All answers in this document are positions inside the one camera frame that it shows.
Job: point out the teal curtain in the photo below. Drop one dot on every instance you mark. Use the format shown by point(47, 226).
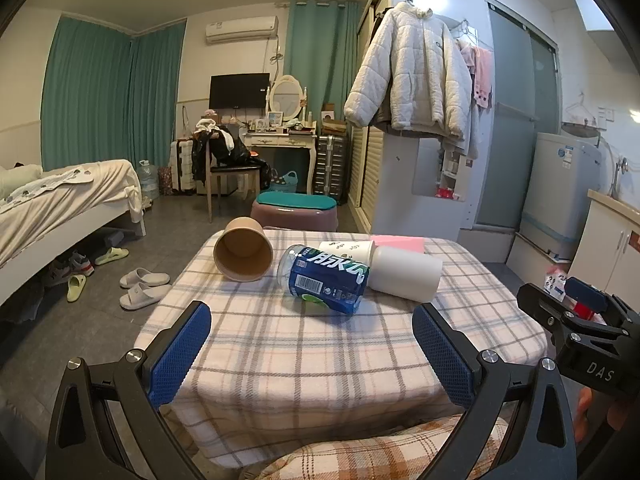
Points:
point(87, 100)
point(155, 100)
point(320, 60)

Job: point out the red white packet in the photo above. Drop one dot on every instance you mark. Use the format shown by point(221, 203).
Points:
point(555, 282)

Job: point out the white washing machine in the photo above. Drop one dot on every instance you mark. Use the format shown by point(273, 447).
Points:
point(560, 190)

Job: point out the plaid tablecloth table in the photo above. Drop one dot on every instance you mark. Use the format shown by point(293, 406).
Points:
point(300, 360)

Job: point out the wooden chair with clothes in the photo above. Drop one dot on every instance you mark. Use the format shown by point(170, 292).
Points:
point(225, 147)

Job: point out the brown paper cup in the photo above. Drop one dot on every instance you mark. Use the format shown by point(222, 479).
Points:
point(242, 255)

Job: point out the white striped suitcase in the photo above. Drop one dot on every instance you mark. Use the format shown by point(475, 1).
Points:
point(182, 165)

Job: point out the clear water jug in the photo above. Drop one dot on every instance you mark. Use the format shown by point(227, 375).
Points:
point(148, 181)

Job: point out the white dressing table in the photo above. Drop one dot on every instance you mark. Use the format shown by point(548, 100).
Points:
point(282, 142)

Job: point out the frosted glass door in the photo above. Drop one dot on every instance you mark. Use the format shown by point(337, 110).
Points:
point(520, 125)

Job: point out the person's right hand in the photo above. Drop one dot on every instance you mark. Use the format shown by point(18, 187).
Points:
point(584, 412)

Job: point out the grey sneakers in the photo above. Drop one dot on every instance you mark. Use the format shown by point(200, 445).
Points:
point(70, 267)

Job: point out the grey suitcase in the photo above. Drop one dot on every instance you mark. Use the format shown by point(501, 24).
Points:
point(331, 167)

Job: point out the teal basket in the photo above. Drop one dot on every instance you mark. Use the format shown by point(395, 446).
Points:
point(285, 182)

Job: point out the white cabinet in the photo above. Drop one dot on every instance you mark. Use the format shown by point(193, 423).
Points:
point(607, 240)

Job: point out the pink stool with teal cushion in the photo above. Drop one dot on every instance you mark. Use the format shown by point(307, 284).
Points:
point(295, 210)

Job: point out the picture frame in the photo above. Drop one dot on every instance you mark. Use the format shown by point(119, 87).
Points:
point(275, 119)

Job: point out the white air conditioner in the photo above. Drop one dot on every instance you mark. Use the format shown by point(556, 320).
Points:
point(241, 30)

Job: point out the blue label plastic bottle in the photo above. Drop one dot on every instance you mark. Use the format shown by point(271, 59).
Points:
point(325, 282)

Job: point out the black television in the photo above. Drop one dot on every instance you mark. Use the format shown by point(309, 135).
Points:
point(239, 91)

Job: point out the green slipper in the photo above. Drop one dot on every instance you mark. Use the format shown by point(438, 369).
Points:
point(112, 256)
point(76, 288)

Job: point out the white slipper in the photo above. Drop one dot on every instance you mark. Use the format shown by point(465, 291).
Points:
point(142, 297)
point(145, 277)

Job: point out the plain white cup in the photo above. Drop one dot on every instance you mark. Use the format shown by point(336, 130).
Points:
point(405, 275)

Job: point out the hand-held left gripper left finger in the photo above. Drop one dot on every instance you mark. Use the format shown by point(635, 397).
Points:
point(180, 355)

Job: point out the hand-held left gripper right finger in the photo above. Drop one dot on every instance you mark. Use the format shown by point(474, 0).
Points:
point(442, 355)

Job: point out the white bed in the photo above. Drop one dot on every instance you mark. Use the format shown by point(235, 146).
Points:
point(60, 200)

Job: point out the white puffer jacket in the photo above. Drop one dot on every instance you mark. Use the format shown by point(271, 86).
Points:
point(410, 70)

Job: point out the oval white mirror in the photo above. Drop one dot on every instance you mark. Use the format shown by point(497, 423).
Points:
point(286, 92)

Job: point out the white wardrobe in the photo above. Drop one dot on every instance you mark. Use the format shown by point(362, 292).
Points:
point(367, 175)

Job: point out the orange plaid cloth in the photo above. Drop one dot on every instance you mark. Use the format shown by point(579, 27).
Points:
point(375, 452)

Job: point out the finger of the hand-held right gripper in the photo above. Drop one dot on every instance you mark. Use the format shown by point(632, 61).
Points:
point(585, 292)
point(542, 307)

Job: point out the pink flat box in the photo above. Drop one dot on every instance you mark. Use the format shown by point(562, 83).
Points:
point(405, 242)

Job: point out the white printed cup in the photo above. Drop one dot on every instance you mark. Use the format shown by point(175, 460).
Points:
point(350, 249)

